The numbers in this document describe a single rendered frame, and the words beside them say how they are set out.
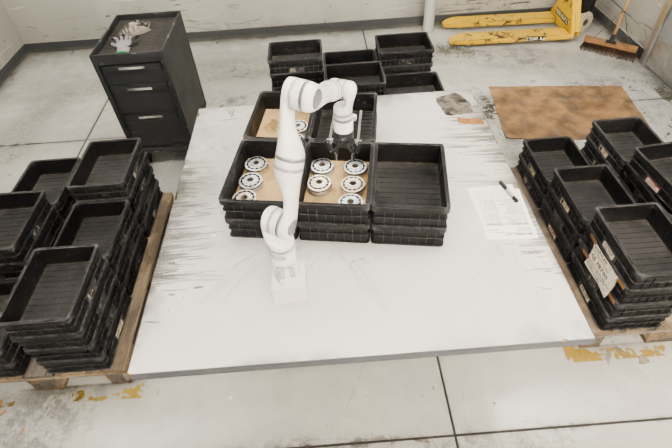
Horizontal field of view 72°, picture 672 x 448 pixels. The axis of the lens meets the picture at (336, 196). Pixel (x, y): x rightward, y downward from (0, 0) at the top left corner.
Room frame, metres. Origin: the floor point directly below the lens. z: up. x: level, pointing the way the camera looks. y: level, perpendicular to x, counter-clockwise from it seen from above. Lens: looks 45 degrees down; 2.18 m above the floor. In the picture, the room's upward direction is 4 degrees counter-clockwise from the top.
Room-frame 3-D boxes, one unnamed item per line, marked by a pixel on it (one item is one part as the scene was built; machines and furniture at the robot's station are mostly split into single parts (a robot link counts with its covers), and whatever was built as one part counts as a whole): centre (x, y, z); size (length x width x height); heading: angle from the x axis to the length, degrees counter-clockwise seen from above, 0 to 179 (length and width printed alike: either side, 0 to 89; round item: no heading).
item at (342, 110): (1.41, -0.05, 1.27); 0.09 x 0.07 x 0.15; 64
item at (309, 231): (1.42, -0.01, 0.76); 0.40 x 0.30 x 0.12; 172
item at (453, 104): (2.19, -0.70, 0.71); 0.22 x 0.19 x 0.01; 1
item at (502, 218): (1.35, -0.72, 0.70); 0.33 x 0.23 x 0.01; 1
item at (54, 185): (2.00, 1.66, 0.31); 0.40 x 0.30 x 0.34; 1
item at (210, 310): (1.52, -0.04, 0.35); 1.60 x 1.60 x 0.70; 1
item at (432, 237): (1.38, -0.30, 0.76); 0.40 x 0.30 x 0.12; 172
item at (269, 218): (1.02, 0.20, 1.04); 0.09 x 0.09 x 0.17; 59
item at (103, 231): (1.60, 1.26, 0.31); 0.40 x 0.30 x 0.34; 1
